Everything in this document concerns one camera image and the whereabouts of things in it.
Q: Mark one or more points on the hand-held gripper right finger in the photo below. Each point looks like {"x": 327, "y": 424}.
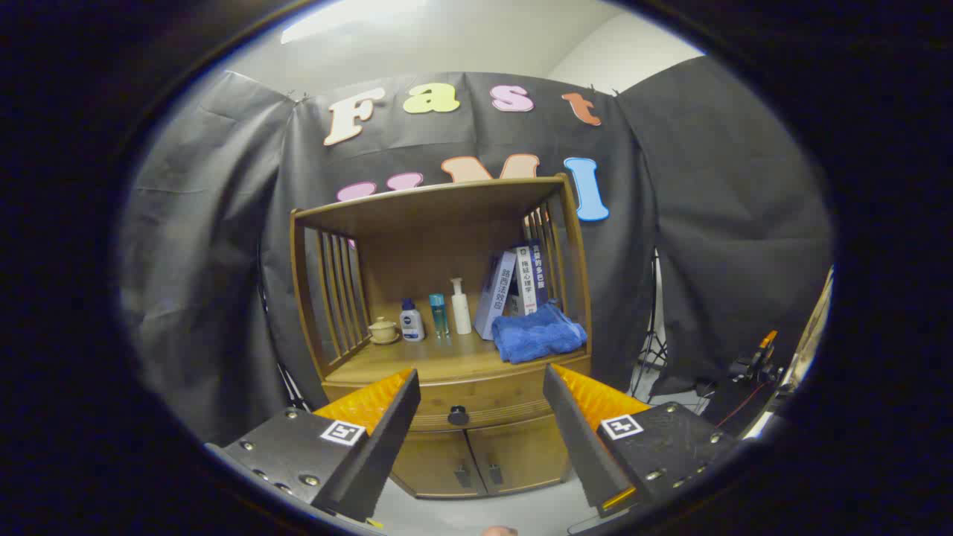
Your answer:
{"x": 577, "y": 439}

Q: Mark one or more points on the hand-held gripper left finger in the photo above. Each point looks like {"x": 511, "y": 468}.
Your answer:
{"x": 387, "y": 439}

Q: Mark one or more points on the wooden cabinet door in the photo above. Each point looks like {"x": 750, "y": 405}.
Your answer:
{"x": 428, "y": 461}
{"x": 528, "y": 454}

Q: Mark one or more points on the wooden countertop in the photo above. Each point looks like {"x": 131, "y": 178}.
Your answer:
{"x": 447, "y": 359}

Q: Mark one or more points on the wooden cabinet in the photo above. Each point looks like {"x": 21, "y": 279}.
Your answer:
{"x": 447, "y": 260}

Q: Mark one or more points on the beige lidded teacup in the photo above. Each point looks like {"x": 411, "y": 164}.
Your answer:
{"x": 383, "y": 330}

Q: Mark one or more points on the blue folded towel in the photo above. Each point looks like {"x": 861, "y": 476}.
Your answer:
{"x": 537, "y": 335}

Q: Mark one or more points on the white bottle with blue cap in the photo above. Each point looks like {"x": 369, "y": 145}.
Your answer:
{"x": 412, "y": 325}

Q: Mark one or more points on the black tripod stand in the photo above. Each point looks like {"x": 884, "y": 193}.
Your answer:
{"x": 655, "y": 346}

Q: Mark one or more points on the teal clear bottle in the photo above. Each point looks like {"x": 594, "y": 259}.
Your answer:
{"x": 438, "y": 316}

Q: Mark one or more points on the white pump bottle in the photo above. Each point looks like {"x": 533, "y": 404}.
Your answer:
{"x": 461, "y": 313}

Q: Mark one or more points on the lavender book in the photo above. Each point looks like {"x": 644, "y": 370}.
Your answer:
{"x": 497, "y": 294}

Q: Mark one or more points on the white book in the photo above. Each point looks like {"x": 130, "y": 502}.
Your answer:
{"x": 526, "y": 279}

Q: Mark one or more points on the dark blue book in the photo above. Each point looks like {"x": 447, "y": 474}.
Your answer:
{"x": 540, "y": 272}

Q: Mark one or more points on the black device with orange clip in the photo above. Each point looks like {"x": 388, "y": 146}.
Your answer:
{"x": 753, "y": 365}

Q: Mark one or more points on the black backdrop cloth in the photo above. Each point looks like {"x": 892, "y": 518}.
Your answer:
{"x": 707, "y": 223}

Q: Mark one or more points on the beige board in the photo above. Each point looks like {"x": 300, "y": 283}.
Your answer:
{"x": 808, "y": 327}

